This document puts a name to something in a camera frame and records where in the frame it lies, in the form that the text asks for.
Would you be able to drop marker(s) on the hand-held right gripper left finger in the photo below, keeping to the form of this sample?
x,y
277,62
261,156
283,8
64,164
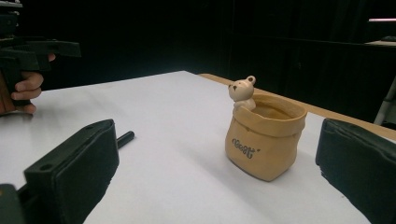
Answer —
x,y
77,165

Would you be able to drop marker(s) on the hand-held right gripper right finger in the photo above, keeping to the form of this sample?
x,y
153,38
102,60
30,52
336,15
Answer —
x,y
361,168

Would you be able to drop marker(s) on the tan bear sack holder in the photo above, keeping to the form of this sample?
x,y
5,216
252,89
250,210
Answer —
x,y
264,146

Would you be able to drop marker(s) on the grey metal stand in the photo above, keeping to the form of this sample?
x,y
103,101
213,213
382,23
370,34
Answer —
x,y
386,105

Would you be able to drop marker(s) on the background desk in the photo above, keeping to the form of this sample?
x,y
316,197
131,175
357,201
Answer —
x,y
378,43

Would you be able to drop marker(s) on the pink light strip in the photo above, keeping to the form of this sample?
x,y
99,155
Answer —
x,y
383,20

